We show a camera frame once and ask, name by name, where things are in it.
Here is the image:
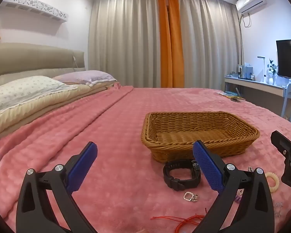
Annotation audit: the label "lilac pillow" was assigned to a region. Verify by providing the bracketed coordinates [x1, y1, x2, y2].
[52, 70, 118, 87]

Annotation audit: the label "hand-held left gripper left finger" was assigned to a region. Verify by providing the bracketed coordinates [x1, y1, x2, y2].
[15, 141, 98, 233]

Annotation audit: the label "white desk lamp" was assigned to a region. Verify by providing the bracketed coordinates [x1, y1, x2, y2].
[257, 56, 267, 83]

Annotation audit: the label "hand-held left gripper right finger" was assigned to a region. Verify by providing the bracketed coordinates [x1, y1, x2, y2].
[193, 140, 274, 233]

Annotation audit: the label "orange curtain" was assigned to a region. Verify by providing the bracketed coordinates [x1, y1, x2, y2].
[156, 0, 186, 88]

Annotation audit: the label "black wristwatch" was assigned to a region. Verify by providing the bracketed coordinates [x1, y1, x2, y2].
[163, 159, 202, 191]

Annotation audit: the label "pink fleece blanket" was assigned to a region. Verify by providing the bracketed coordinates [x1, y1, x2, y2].
[0, 85, 291, 233]

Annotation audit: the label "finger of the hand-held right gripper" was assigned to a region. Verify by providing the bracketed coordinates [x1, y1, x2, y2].
[270, 130, 291, 159]

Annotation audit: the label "brown wicker basket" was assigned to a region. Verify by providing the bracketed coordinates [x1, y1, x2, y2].
[141, 111, 260, 163]

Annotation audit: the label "beige padded headboard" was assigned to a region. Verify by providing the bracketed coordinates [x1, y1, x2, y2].
[0, 42, 86, 85]

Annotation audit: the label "white desk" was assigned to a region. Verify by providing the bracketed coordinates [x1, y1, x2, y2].
[224, 75, 291, 118]

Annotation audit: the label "clear bead bracelet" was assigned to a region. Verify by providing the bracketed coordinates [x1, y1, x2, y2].
[273, 202, 283, 217]

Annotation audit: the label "upright books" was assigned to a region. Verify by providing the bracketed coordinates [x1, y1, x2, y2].
[238, 63, 254, 79]

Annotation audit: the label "light blue chair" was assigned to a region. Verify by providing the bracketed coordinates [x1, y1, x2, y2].
[280, 83, 291, 119]

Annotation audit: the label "white air conditioner cable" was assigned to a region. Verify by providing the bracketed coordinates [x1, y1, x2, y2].
[243, 13, 253, 28]

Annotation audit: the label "black television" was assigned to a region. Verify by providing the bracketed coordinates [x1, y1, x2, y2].
[276, 39, 291, 81]

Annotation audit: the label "white vase with flowers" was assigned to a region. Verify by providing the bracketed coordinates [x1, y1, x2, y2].
[267, 58, 278, 85]

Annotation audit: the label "grey curtain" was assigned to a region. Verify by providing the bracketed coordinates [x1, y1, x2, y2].
[177, 0, 244, 95]
[87, 0, 163, 95]

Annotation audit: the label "red string bracelet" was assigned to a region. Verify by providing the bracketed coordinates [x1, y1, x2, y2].
[153, 207, 209, 233]

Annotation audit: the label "colourful booklet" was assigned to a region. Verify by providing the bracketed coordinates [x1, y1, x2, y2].
[217, 91, 245, 102]

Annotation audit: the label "white patterned wall shelf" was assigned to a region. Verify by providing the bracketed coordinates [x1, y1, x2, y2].
[0, 0, 70, 23]

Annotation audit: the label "white floral pillow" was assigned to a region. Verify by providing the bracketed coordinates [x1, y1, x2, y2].
[0, 76, 78, 117]

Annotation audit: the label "white air conditioner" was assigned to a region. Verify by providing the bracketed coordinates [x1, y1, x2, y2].
[235, 0, 267, 14]

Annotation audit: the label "cream coil hair tie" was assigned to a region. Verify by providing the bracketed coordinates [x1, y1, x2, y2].
[264, 172, 280, 194]

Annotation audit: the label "beige folded quilt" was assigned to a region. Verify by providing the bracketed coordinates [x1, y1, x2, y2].
[0, 84, 117, 137]

